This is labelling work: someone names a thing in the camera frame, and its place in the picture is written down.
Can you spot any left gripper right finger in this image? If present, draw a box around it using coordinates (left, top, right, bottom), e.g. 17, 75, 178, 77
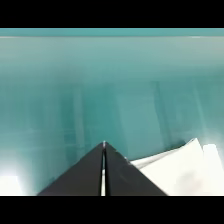
104, 141, 168, 197

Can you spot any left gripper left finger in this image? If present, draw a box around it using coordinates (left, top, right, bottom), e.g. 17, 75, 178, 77
37, 141, 105, 197

